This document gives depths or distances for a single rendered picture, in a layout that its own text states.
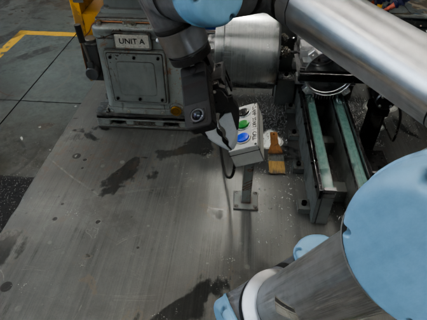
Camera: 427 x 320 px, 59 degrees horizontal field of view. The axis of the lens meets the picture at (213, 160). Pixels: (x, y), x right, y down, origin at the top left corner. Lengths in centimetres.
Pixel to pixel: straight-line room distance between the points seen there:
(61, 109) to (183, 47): 249
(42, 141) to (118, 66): 163
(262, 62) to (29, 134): 202
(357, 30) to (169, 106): 90
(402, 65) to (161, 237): 74
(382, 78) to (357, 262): 21
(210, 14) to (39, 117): 262
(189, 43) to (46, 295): 66
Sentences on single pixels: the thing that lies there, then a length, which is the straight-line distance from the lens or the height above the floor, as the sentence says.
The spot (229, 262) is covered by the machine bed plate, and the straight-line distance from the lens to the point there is 96.
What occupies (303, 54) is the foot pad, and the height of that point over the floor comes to 106.
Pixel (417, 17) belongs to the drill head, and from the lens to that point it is 135.
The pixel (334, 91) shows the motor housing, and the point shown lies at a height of 95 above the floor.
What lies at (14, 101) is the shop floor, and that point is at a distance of 330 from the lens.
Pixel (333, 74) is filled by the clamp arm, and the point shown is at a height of 103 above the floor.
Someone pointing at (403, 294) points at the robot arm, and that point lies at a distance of 30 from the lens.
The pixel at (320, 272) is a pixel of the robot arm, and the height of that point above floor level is 127.
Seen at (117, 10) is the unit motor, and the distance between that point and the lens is 125.
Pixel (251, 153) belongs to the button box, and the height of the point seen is 105.
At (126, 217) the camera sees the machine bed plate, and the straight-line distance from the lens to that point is 107.
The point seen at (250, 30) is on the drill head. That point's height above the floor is 114.
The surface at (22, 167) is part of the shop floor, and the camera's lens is 263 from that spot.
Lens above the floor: 161
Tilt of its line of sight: 42 degrees down
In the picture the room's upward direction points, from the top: straight up
